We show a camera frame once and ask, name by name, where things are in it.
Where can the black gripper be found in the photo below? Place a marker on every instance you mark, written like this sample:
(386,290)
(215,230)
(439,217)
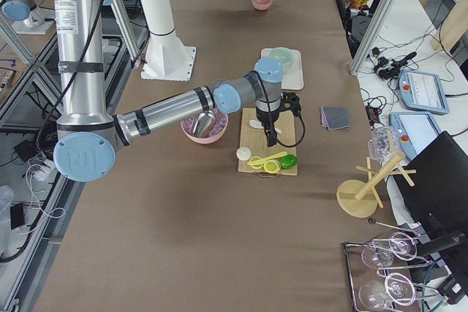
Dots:
(267,119)

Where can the white ceramic spoon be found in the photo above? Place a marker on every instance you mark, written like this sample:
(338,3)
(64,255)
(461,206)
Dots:
(258,125)

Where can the small pink bowl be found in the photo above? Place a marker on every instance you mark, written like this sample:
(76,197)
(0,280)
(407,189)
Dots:
(262,5)

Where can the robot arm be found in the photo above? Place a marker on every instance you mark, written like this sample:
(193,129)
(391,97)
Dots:
(88,136)

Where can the green bowl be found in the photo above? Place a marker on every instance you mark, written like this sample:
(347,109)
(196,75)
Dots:
(284,56)

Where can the large pink ice bowl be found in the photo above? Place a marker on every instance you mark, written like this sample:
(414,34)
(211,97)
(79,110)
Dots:
(215,134)

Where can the bamboo cutting board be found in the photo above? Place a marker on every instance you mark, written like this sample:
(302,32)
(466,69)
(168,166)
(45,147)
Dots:
(255,139)

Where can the yellow plastic knife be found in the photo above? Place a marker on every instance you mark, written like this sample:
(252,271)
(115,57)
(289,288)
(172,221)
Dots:
(263,160)

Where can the green lime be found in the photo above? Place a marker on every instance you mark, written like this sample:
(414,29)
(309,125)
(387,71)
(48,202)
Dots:
(289,161)

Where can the lemon slice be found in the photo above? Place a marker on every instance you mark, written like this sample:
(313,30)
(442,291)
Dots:
(257,167)
(272,166)

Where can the cream rabbit tray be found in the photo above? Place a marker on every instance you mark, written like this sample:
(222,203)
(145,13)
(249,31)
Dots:
(293,78)

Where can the grey folded cloth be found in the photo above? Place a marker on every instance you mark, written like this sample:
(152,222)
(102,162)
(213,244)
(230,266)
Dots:
(334,118)

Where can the metal ice scoop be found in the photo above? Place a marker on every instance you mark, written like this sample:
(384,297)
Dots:
(203,124)

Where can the wooden mug tree stand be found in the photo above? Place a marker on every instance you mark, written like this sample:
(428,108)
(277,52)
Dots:
(360,199)

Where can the clear plastic cup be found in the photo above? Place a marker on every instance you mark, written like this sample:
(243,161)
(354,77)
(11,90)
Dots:
(383,143)

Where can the blue teach pendant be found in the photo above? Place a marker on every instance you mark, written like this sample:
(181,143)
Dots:
(415,131)
(422,91)

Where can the metal wine glass rack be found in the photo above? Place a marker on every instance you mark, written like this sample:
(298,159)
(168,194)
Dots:
(358,274)

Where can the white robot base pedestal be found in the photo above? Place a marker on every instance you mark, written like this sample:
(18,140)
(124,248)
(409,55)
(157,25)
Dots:
(167,58)

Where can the aluminium frame post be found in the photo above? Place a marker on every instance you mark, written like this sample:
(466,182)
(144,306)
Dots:
(370,36)

